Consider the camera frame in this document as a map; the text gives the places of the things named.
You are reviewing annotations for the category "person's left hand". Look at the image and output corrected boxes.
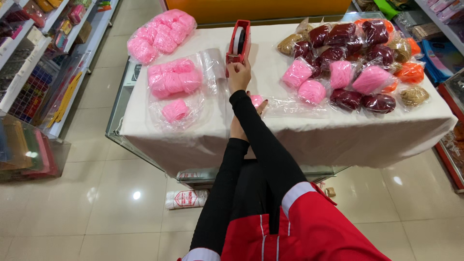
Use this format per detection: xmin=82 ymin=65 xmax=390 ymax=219
xmin=230 ymin=91 xmax=270 ymax=142

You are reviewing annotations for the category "person's right hand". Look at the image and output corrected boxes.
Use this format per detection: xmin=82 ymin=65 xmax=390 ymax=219
xmin=226 ymin=59 xmax=252 ymax=95

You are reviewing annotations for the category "red tape dispenser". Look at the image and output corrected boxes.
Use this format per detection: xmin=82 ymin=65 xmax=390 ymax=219
xmin=225 ymin=20 xmax=252 ymax=77

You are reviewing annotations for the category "stack of clear plastic bags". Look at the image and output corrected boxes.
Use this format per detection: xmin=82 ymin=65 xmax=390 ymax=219
xmin=200 ymin=48 xmax=228 ymax=93

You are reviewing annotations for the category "white tape roll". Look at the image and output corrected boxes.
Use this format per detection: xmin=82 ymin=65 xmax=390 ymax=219
xmin=233 ymin=26 xmax=247 ymax=56

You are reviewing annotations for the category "flat clear plastic bag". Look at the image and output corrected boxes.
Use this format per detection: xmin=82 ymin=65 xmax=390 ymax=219
xmin=262 ymin=95 xmax=328 ymax=119

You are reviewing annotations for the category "tan yarn packet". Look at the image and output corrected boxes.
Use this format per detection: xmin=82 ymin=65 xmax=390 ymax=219
xmin=399 ymin=85 xmax=431 ymax=109
xmin=295 ymin=17 xmax=315 ymax=36
xmin=386 ymin=36 xmax=413 ymax=64
xmin=276 ymin=33 xmax=305 ymax=57

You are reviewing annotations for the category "orange counter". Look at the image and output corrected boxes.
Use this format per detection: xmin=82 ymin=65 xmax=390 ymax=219
xmin=164 ymin=0 xmax=353 ymax=27

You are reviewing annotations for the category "open crumpled clear plastic bag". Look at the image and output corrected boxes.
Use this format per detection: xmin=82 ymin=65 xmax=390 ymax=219
xmin=148 ymin=95 xmax=212 ymax=133

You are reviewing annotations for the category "medium bag of pink yarn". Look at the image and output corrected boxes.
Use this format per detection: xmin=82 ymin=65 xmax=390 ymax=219
xmin=146 ymin=57 xmax=204 ymax=101

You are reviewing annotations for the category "white tablecloth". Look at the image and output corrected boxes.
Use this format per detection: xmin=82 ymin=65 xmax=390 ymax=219
xmin=119 ymin=21 xmax=458 ymax=179

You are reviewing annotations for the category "loose pink yarn skein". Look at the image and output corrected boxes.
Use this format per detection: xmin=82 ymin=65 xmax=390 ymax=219
xmin=161 ymin=99 xmax=190 ymax=123

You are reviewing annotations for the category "large bag of pink yarn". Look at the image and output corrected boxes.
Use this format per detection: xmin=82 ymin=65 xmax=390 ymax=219
xmin=126 ymin=9 xmax=198 ymax=66

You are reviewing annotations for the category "heap of maroon yarn packets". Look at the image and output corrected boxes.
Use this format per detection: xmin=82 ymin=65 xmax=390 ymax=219
xmin=292 ymin=20 xmax=398 ymax=115

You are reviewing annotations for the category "white printed card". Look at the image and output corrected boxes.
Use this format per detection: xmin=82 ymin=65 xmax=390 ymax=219
xmin=123 ymin=62 xmax=143 ymax=87

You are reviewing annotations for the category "white packet with red print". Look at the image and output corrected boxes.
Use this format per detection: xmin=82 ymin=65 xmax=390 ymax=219
xmin=165 ymin=189 xmax=210 ymax=210

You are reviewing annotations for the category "orange yarn packet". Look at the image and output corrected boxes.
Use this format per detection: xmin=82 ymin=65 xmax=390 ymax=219
xmin=405 ymin=37 xmax=423 ymax=58
xmin=353 ymin=17 xmax=396 ymax=35
xmin=381 ymin=80 xmax=399 ymax=95
xmin=393 ymin=61 xmax=426 ymax=85

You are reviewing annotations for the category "glass counter table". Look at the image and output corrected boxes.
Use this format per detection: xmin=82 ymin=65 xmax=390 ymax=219
xmin=105 ymin=11 xmax=399 ymax=190

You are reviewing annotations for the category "person's red jacket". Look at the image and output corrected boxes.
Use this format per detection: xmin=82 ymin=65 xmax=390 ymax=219
xmin=177 ymin=181 xmax=393 ymax=261

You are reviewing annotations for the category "green bag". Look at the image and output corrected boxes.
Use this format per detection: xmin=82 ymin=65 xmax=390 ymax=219
xmin=373 ymin=0 xmax=401 ymax=20

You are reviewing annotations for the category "blue bag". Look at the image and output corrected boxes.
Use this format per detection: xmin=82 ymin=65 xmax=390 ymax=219
xmin=420 ymin=38 xmax=464 ymax=85

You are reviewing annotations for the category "red display rack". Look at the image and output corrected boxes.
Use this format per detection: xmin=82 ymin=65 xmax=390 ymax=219
xmin=434 ymin=71 xmax=464 ymax=194

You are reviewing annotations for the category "shelf with packaged goods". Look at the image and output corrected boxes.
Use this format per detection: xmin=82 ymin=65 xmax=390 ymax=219
xmin=393 ymin=0 xmax=464 ymax=57

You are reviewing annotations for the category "white shelf rack with goods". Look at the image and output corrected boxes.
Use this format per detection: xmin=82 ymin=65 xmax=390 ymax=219
xmin=0 ymin=0 xmax=121 ymax=139

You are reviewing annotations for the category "clear box of coloured sheets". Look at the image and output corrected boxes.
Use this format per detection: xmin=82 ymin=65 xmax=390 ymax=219
xmin=0 ymin=110 xmax=72 ymax=183

